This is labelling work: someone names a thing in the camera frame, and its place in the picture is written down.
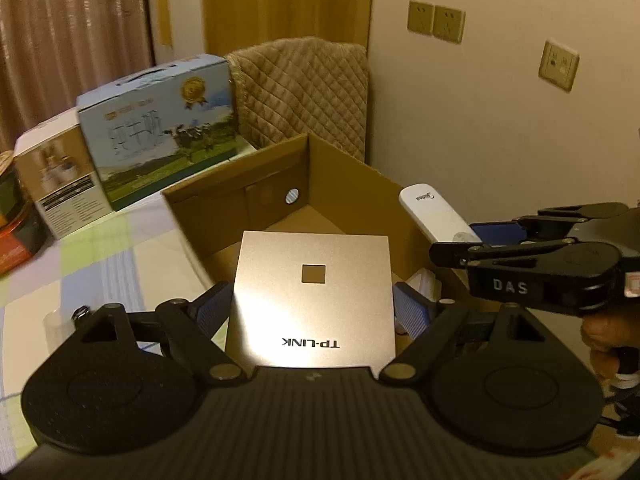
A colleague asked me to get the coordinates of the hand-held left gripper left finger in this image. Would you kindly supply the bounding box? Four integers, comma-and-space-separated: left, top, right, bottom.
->
72, 282, 246, 386

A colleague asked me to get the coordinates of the clear plastic cup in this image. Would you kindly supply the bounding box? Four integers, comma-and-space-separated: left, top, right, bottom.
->
42, 309, 78, 348

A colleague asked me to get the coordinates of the blue milk carton box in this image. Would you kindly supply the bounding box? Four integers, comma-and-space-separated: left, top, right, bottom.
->
76, 54, 256, 212

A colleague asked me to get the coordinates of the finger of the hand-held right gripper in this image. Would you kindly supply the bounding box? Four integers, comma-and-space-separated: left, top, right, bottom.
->
430, 238, 583, 270
472, 202, 631, 246

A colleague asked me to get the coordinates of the yellow curtain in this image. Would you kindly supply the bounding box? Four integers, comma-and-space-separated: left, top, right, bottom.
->
200, 0, 375, 56

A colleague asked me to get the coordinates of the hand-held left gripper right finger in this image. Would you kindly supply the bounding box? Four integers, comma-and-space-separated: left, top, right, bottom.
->
377, 284, 548, 386

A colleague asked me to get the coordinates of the white product box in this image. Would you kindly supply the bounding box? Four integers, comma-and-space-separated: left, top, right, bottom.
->
14, 110, 113, 240

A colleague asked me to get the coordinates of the small white object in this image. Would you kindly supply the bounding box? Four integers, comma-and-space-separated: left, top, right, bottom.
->
395, 267, 443, 336

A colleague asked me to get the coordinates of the cardboard box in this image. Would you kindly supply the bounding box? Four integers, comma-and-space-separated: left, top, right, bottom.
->
161, 132, 481, 341

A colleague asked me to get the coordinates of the chair with quilted cover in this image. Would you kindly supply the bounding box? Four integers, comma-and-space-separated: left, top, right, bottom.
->
223, 37, 371, 163

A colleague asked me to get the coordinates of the black cable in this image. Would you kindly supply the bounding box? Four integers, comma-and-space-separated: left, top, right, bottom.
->
602, 385, 640, 441

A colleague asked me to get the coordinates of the checkered tablecloth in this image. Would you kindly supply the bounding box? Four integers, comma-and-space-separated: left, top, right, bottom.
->
0, 187, 236, 466

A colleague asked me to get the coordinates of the metallic router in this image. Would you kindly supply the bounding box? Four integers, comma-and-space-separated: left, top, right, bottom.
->
223, 230, 397, 370

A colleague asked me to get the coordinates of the orange oval tin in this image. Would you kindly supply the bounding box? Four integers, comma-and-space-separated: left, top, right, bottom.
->
0, 205, 56, 276

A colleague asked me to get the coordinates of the white remote control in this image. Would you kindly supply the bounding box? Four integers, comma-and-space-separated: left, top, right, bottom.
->
398, 183, 483, 247

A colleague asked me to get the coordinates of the wall socket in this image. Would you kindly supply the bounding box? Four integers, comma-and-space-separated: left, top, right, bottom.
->
539, 38, 581, 92
407, 0, 435, 36
432, 4, 467, 43

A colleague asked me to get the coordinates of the person's right hand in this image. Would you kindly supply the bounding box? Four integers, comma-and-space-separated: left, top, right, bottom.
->
581, 307, 640, 381

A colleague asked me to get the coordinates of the brown patterned curtain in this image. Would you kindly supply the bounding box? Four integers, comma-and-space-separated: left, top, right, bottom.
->
0, 0, 148, 153

